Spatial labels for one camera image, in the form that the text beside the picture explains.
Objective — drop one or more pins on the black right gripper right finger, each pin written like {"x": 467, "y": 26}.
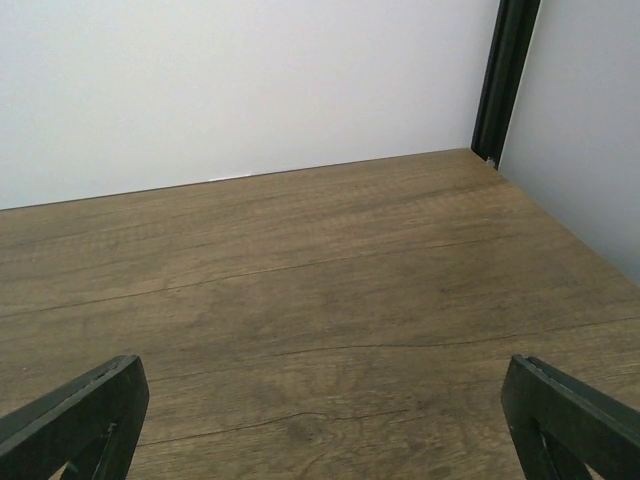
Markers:
{"x": 562, "y": 428}

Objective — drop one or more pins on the black aluminium frame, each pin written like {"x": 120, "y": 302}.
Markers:
{"x": 511, "y": 39}

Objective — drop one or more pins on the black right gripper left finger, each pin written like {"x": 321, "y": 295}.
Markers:
{"x": 87, "y": 428}

